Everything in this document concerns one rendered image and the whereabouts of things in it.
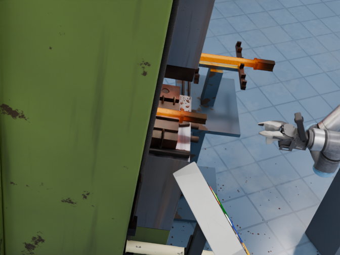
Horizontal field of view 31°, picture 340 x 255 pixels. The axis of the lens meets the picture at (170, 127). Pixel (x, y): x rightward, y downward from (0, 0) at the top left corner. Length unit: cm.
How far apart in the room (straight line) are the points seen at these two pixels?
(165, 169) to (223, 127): 56
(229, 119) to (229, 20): 204
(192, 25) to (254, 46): 274
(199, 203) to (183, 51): 48
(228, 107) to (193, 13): 113
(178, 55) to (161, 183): 64
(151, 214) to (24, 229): 57
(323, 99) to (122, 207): 252
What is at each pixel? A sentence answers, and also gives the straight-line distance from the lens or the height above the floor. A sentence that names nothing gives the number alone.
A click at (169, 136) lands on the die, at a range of 228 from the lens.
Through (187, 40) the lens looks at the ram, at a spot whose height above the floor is 147.
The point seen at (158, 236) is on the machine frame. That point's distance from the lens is 267.
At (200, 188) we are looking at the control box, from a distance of 185.
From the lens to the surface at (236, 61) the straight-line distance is 276.
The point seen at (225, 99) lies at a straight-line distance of 296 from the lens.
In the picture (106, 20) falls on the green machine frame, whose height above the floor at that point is 168.
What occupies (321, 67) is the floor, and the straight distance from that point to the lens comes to 464.
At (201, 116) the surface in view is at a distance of 235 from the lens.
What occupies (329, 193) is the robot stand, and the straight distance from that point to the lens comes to 319.
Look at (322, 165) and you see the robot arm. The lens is 254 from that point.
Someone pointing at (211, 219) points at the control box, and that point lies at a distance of 180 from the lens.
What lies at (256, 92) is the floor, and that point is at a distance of 418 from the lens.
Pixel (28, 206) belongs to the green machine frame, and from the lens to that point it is 214.
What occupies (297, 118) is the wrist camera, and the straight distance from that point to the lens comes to 237.
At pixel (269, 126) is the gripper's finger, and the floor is 99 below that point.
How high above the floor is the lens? 257
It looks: 43 degrees down
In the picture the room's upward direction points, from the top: 13 degrees clockwise
